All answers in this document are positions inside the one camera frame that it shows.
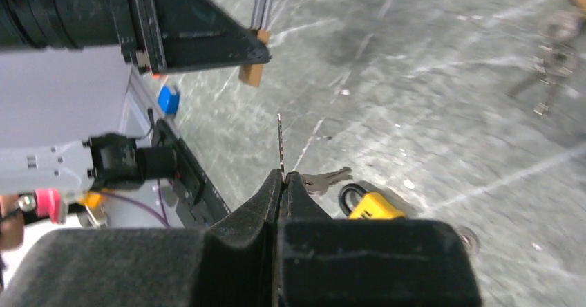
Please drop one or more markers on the small brass padlock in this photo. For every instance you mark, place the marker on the small brass padlock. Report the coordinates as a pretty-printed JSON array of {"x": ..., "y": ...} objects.
[{"x": 251, "y": 74}]

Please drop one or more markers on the silver keys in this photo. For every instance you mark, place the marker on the silver keys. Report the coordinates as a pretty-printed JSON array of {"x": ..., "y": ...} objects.
[{"x": 556, "y": 59}]

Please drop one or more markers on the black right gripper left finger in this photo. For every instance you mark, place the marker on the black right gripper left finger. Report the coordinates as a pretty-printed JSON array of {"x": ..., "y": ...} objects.
[{"x": 231, "y": 263}]

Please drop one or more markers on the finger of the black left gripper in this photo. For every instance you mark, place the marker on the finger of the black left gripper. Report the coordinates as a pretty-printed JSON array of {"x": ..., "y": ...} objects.
[{"x": 195, "y": 35}]

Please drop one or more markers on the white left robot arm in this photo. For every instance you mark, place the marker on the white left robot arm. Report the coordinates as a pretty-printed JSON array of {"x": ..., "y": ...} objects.
[{"x": 64, "y": 67}]

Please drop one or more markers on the blue round cap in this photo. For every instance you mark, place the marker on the blue round cap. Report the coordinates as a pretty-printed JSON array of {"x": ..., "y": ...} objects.
[{"x": 169, "y": 99}]

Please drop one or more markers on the yellow padlock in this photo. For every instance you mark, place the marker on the yellow padlock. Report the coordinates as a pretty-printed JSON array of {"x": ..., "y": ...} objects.
[{"x": 371, "y": 205}]

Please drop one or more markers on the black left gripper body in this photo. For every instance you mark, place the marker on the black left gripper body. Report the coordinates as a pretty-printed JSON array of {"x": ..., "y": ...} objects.
[{"x": 79, "y": 24}]

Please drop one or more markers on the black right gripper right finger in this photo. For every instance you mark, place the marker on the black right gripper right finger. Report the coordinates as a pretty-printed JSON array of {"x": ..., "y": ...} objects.
[{"x": 404, "y": 262}]

